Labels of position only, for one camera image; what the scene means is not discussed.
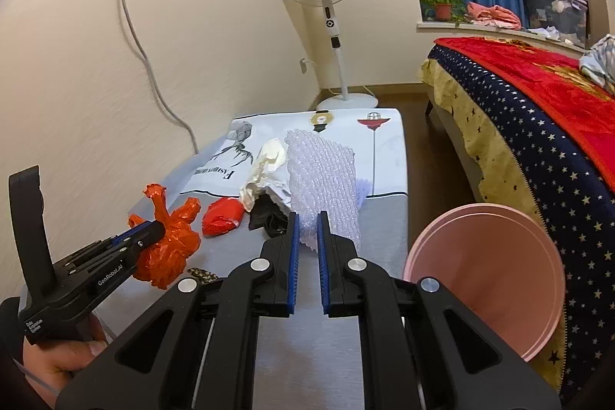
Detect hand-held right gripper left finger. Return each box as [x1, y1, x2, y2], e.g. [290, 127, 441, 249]
[55, 212, 301, 410]

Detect person's left hand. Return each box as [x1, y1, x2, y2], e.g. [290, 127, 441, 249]
[22, 314, 109, 397]

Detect white cloth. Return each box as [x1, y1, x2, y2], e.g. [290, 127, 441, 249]
[526, 26, 578, 44]

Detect dark patterned wrapper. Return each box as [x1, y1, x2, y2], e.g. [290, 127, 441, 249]
[186, 267, 218, 284]

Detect potted green plant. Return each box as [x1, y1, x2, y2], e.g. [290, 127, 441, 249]
[419, 0, 467, 23]

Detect clear bubble wrap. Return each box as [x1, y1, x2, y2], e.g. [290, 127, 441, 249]
[284, 129, 374, 253]

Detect orange plastic bag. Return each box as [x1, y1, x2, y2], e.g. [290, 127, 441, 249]
[127, 183, 201, 290]

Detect red plastic packet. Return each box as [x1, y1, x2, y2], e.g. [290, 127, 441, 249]
[202, 197, 246, 237]

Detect white window sill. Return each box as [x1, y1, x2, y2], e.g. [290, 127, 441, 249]
[416, 20, 588, 51]

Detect pink plastic bin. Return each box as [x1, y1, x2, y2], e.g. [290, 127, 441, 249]
[404, 203, 566, 363]

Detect grey power cable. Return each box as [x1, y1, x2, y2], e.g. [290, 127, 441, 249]
[98, 0, 201, 156]

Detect striped blanket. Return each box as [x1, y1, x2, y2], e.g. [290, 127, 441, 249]
[579, 34, 615, 96]

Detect white printed table cover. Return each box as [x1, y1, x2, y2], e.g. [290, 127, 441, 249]
[192, 107, 409, 200]

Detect red blanket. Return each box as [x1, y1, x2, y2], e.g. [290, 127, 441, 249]
[435, 36, 615, 196]

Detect clear plastic storage box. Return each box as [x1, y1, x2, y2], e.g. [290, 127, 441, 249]
[521, 0, 590, 46]

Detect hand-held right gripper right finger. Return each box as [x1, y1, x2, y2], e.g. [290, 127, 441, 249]
[317, 211, 562, 410]

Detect yellow star sheet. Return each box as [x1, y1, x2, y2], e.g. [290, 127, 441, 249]
[422, 58, 564, 392]

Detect black cloth item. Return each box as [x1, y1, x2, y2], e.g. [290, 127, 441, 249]
[248, 194, 292, 239]

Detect pink folded clothes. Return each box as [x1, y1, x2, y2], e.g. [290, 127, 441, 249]
[465, 1, 522, 29]

